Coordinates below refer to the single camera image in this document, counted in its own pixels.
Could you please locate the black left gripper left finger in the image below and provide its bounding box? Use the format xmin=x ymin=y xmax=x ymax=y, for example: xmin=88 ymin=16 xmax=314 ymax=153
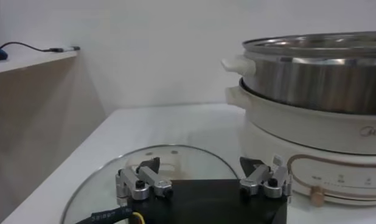
xmin=114 ymin=156 xmax=174 ymax=202

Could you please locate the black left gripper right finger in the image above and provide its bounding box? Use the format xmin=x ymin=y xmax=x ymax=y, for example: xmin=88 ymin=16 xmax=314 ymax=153
xmin=238 ymin=155 xmax=294 ymax=200

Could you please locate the round glass pot lid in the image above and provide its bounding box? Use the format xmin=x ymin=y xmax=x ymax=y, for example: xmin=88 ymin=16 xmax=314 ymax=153
xmin=60 ymin=144 xmax=239 ymax=224

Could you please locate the stainless steel steamer basket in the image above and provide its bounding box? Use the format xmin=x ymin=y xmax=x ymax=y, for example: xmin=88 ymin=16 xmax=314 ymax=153
xmin=221 ymin=30 xmax=376 ymax=116

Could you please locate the white electric cooker pot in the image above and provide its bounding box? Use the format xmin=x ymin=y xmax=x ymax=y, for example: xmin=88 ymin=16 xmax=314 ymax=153
xmin=225 ymin=86 xmax=376 ymax=208

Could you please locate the white side table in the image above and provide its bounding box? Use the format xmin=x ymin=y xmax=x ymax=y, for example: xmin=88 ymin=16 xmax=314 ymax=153
xmin=0 ymin=48 xmax=79 ymax=75

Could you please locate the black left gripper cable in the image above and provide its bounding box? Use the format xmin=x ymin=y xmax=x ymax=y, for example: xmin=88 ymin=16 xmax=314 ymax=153
xmin=75 ymin=206 xmax=146 ymax=224

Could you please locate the black cable with adapter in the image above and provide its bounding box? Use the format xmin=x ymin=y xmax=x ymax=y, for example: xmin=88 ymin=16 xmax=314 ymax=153
xmin=0 ymin=41 xmax=82 ymax=53

